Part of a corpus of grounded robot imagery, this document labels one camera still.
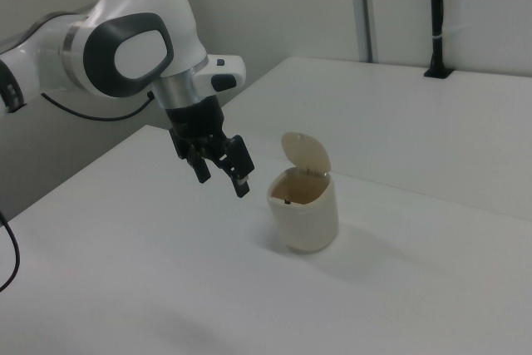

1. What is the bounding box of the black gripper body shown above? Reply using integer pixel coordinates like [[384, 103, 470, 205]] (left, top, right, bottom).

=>
[[164, 95, 230, 144]]

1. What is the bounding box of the small white lidded bin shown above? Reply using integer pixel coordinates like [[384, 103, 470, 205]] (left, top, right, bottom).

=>
[[266, 131, 340, 254]]

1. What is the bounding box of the black clamped camera pole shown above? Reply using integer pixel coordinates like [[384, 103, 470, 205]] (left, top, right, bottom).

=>
[[422, 0, 455, 81]]

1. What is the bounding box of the grey partition post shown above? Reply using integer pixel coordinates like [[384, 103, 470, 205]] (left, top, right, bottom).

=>
[[356, 0, 382, 64]]

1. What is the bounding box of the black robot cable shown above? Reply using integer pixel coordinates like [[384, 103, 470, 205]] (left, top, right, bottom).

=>
[[0, 90, 158, 293]]

